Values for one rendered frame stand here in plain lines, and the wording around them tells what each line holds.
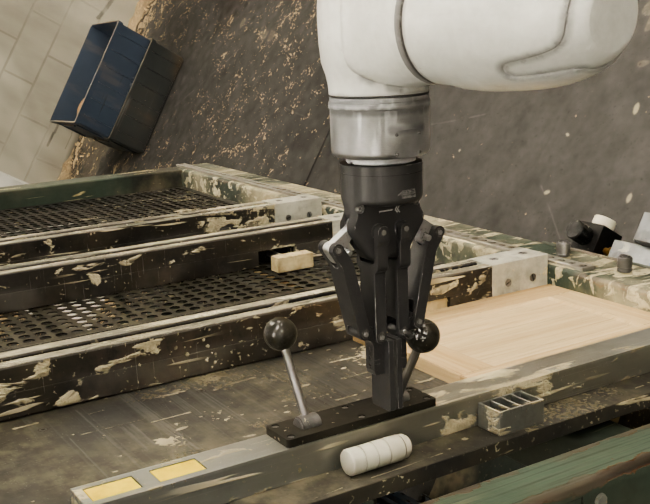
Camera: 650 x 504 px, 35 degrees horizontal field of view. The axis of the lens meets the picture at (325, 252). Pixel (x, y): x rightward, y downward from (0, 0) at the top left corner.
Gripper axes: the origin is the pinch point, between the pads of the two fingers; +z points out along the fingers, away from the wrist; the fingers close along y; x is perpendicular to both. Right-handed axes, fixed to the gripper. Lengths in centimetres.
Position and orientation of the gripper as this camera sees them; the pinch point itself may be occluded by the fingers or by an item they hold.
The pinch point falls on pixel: (386, 371)
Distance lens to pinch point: 97.5
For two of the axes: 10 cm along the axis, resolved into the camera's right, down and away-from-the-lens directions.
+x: -5.3, -1.7, 8.3
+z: 0.4, 9.7, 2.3
